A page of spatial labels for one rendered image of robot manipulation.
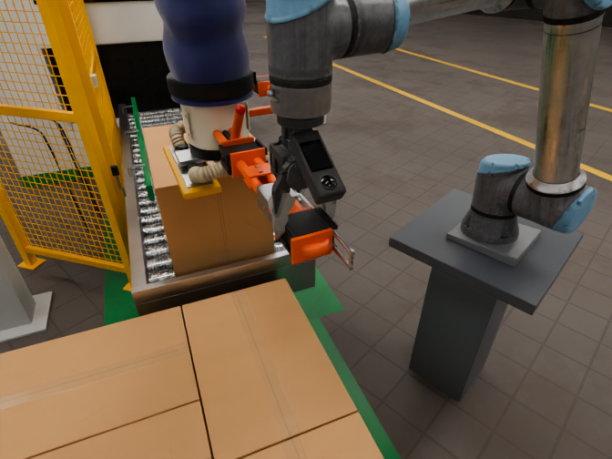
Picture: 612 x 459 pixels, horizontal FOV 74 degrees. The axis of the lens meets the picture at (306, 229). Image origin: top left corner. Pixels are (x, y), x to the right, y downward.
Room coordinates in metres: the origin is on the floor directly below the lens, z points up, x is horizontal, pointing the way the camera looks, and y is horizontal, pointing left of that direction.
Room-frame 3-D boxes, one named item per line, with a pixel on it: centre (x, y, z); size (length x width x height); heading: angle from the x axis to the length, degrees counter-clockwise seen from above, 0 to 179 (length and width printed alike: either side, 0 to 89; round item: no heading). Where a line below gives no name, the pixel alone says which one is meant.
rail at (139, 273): (2.14, 1.03, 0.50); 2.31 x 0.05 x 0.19; 22
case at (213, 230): (1.52, 0.43, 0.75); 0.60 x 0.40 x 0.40; 22
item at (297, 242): (0.57, 0.01, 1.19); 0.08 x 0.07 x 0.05; 25
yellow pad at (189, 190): (1.08, 0.34, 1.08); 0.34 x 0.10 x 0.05; 25
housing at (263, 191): (0.69, 0.06, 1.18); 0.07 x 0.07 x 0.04; 25
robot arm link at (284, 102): (0.60, 0.01, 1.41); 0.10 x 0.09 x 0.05; 114
